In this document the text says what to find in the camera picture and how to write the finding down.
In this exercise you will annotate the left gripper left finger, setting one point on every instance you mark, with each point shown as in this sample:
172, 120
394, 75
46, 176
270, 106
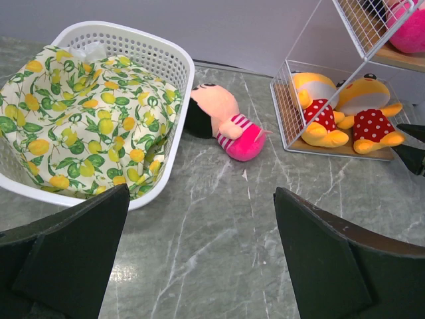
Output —
63, 261

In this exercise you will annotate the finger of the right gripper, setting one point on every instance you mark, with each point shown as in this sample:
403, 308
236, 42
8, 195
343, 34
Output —
412, 158

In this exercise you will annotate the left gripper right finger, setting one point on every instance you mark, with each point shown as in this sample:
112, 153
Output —
341, 270

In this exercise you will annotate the orange bear plush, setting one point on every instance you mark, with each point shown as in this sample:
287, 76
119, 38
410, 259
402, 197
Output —
318, 99
364, 103

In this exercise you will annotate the pink striped doll front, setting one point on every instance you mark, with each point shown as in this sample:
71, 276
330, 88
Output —
409, 38

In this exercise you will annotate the lemon print cloth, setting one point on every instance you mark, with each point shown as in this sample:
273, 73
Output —
80, 128

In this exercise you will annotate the white plastic basket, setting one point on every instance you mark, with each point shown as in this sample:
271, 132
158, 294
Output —
94, 40

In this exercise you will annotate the white wire wooden shelf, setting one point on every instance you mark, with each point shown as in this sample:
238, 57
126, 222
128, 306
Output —
369, 35

